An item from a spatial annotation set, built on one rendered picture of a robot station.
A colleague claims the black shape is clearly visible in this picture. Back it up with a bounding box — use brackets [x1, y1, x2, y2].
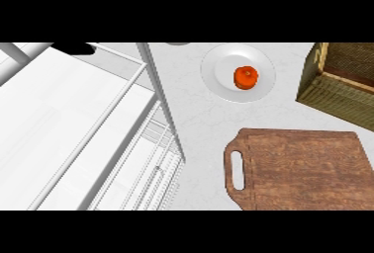
[50, 42, 97, 56]

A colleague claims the brown wooden cutting board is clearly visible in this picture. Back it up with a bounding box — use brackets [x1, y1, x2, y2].
[221, 127, 374, 211]

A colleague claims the white open rack cabinet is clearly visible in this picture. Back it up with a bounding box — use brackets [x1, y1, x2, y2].
[0, 42, 187, 211]

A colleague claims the orange-red tomato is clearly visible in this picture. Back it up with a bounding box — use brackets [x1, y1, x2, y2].
[232, 65, 260, 91]

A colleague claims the olive wicker basket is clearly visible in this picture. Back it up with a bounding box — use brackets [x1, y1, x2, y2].
[295, 42, 374, 132]

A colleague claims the white plate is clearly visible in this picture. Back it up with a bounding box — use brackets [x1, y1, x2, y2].
[198, 42, 278, 104]

